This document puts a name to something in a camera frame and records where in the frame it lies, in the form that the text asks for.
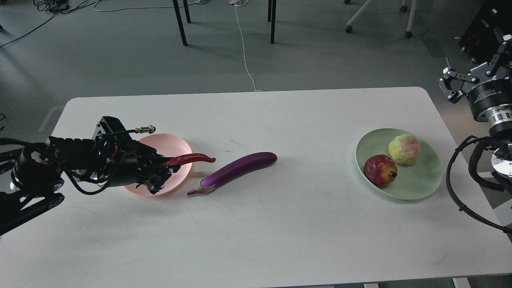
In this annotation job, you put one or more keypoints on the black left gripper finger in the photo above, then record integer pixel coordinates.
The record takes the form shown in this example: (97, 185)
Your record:
(157, 159)
(156, 178)

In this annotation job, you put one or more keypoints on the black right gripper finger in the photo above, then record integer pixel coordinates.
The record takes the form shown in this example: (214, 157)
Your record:
(499, 63)
(454, 84)

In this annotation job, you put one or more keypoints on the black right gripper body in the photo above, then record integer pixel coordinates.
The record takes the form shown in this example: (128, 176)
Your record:
(491, 101)

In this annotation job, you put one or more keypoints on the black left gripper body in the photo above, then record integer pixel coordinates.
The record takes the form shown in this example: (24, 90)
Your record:
(131, 165)

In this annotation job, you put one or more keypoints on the red chili pepper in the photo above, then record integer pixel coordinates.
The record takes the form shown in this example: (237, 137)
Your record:
(190, 158)

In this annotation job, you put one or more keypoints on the green-pink peach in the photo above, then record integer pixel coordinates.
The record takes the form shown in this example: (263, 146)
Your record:
(405, 149)

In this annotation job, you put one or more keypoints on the red pomegranate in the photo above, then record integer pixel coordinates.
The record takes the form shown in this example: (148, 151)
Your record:
(380, 169)

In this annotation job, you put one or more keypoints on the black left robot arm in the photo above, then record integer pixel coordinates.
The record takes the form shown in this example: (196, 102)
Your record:
(110, 158)

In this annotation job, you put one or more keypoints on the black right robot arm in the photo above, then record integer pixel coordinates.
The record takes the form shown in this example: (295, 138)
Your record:
(490, 162)

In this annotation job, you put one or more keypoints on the black equipment box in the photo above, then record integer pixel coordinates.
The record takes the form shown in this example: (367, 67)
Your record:
(479, 41)

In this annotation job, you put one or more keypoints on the green plate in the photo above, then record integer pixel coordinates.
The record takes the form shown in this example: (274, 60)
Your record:
(414, 182)

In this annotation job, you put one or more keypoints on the purple eggplant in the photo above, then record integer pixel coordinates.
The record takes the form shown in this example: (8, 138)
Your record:
(233, 170)

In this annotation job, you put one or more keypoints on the white chair base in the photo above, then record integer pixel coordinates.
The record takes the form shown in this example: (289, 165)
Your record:
(371, 16)

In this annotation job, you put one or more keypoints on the black table leg left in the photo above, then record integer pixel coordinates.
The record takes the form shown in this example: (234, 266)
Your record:
(177, 12)

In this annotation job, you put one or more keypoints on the black table leg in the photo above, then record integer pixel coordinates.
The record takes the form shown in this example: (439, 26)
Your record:
(271, 18)
(177, 12)

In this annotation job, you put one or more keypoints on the black table leg right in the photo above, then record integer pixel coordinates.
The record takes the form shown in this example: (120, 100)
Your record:
(271, 18)

